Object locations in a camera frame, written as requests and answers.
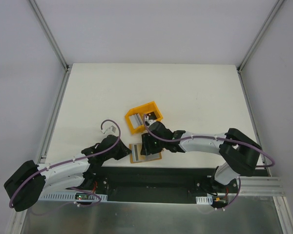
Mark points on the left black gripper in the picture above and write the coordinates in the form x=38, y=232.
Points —
x=123, y=151

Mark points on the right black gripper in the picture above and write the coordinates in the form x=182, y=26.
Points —
x=146, y=148

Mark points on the orange leather card holder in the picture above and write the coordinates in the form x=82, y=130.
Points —
x=142, y=155

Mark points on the beige magnetic stripe card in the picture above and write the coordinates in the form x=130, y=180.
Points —
x=136, y=153

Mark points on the yellow plastic bin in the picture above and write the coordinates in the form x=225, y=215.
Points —
x=142, y=110

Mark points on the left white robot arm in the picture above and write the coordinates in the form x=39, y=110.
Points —
x=32, y=181

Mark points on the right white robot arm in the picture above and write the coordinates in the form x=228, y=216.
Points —
x=240, y=152

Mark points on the black credit card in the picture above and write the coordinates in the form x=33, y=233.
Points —
x=152, y=116

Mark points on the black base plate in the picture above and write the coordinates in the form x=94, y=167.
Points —
x=155, y=185

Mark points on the left white cable duct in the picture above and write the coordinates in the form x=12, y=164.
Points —
x=73, y=196

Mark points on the white cable duct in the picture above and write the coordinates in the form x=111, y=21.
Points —
x=73, y=196
x=204, y=200

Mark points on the right white cable duct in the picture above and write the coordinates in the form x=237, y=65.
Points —
x=204, y=200

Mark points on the right aluminium rail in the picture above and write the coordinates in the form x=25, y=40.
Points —
x=261, y=186

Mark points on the left aluminium frame post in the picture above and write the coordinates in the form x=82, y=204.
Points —
x=48, y=33

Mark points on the aluminium frame post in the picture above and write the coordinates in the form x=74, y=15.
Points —
x=261, y=33
x=48, y=33

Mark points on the right aluminium frame post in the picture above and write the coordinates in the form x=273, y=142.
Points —
x=261, y=33

